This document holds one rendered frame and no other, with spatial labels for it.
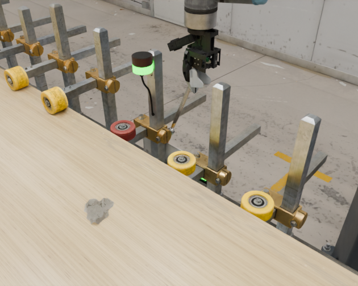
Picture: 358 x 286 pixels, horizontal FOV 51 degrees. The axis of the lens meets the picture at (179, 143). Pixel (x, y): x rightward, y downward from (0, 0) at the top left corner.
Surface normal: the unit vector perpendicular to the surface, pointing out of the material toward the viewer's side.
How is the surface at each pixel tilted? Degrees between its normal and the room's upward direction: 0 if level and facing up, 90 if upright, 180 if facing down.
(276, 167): 0
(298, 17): 90
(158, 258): 0
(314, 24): 90
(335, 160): 0
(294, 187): 90
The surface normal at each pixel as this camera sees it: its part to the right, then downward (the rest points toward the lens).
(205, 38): -0.67, 0.44
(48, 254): 0.00, -0.81
